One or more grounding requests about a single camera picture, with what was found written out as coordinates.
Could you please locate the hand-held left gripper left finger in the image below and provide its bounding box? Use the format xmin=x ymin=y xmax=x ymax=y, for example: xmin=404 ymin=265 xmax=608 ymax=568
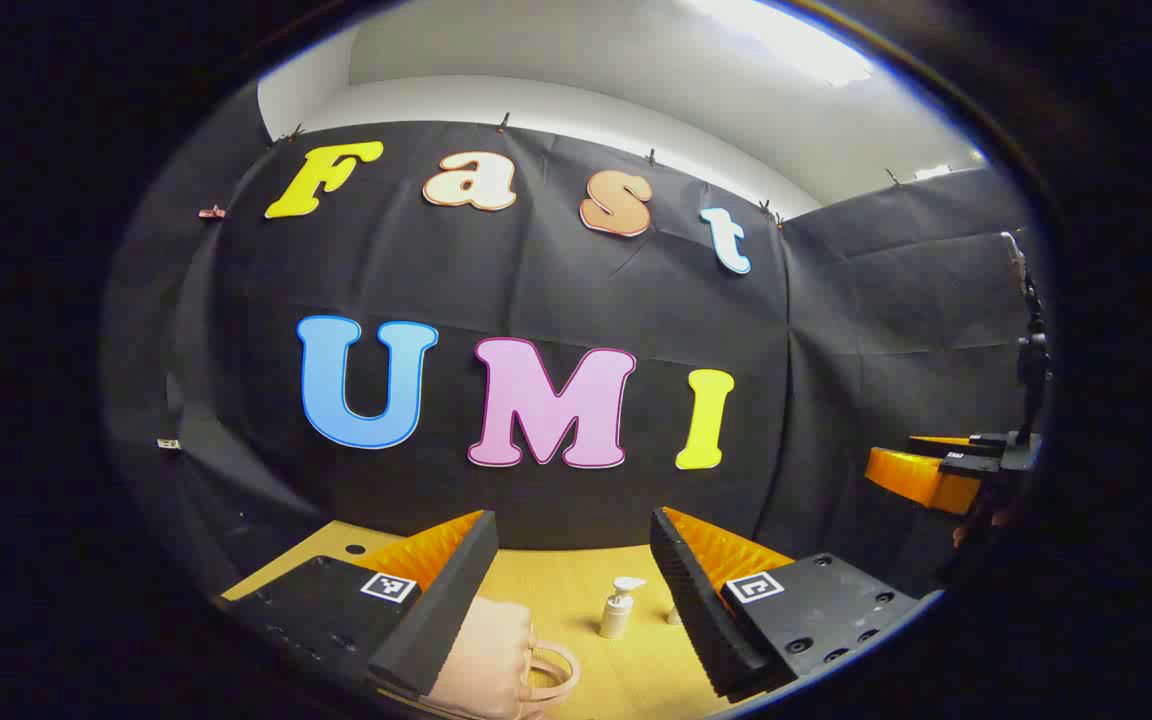
xmin=221 ymin=510 xmax=499 ymax=698

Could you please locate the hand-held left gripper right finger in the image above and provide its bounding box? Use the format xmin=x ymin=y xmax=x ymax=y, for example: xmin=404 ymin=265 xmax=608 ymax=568
xmin=650 ymin=506 xmax=924 ymax=704

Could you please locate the pink suitcase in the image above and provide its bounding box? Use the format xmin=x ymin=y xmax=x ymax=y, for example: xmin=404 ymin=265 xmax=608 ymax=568
xmin=406 ymin=597 xmax=582 ymax=720

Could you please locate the white pump bottle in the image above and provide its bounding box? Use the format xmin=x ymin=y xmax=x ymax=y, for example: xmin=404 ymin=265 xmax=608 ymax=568
xmin=599 ymin=576 xmax=647 ymax=641

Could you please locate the black backdrop cloth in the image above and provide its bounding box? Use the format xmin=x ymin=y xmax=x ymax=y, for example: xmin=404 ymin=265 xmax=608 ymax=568
xmin=101 ymin=85 xmax=1047 ymax=601

